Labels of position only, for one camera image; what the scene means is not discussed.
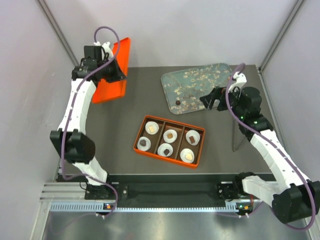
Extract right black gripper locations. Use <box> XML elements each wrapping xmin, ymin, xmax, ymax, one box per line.
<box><xmin>199</xmin><ymin>84</ymin><xmax>246</xmax><ymax>119</ymax></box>

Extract orange box lid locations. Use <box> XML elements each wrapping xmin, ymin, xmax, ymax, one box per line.
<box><xmin>92</xmin><ymin>37</ymin><xmax>131</xmax><ymax>104</ymax></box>

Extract metal tongs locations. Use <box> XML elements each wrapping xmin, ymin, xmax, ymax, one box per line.
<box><xmin>231</xmin><ymin>119</ymin><xmax>246</xmax><ymax>153</ymax></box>

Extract brown oblong chocolate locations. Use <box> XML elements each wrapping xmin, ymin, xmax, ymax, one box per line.
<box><xmin>189</xmin><ymin>136</ymin><xmax>196</xmax><ymax>143</ymax></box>

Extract orange chocolate box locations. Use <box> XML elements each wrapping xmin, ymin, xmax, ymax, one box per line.
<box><xmin>133</xmin><ymin>115</ymin><xmax>205</xmax><ymax>169</ymax></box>

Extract white heart chocolate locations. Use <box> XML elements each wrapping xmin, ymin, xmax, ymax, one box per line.
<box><xmin>185</xmin><ymin>153</ymin><xmax>193</xmax><ymax>161</ymax></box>

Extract dark square chocolate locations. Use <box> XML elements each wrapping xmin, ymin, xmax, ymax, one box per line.
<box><xmin>163</xmin><ymin>149</ymin><xmax>170</xmax><ymax>155</ymax></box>

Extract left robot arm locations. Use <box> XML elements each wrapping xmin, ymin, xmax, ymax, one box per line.
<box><xmin>49</xmin><ymin>57</ymin><xmax>125</xmax><ymax>199</ymax></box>

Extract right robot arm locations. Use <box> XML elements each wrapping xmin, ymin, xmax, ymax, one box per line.
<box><xmin>200</xmin><ymin>87</ymin><xmax>320</xmax><ymax>228</ymax></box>

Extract floral blue tray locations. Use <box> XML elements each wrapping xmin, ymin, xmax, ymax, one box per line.
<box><xmin>161</xmin><ymin>63</ymin><xmax>246</xmax><ymax>115</ymax></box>

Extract white paper cup back-right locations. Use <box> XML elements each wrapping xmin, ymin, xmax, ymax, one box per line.
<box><xmin>185</xmin><ymin>130</ymin><xmax>201</xmax><ymax>146</ymax></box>

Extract white paper cup back-middle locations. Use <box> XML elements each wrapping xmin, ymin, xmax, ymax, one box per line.
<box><xmin>163</xmin><ymin>129</ymin><xmax>178</xmax><ymax>144</ymax></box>

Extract white paper cup front-right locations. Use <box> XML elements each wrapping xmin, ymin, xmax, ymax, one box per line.
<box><xmin>180</xmin><ymin>148</ymin><xmax>195</xmax><ymax>164</ymax></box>

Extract white paper cup back-left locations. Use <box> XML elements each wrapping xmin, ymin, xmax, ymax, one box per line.
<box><xmin>145</xmin><ymin>121</ymin><xmax>160</xmax><ymax>135</ymax></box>

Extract white paper cup front-left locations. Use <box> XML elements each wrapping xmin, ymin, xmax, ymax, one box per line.
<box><xmin>137</xmin><ymin>136</ymin><xmax>151</xmax><ymax>152</ymax></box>

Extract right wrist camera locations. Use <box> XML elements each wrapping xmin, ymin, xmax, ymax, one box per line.
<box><xmin>226</xmin><ymin>71</ymin><xmax>247</xmax><ymax>94</ymax></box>

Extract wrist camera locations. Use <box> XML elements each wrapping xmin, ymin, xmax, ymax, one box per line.
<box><xmin>226</xmin><ymin>71</ymin><xmax>247</xmax><ymax>94</ymax></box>
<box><xmin>83</xmin><ymin>41</ymin><xmax>113</xmax><ymax>62</ymax></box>

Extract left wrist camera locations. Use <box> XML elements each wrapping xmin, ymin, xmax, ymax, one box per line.
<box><xmin>83</xmin><ymin>41</ymin><xmax>113</xmax><ymax>62</ymax></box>

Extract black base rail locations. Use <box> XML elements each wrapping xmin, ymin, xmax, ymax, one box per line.
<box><xmin>84</xmin><ymin>173</ymin><xmax>242</xmax><ymax>209</ymax></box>

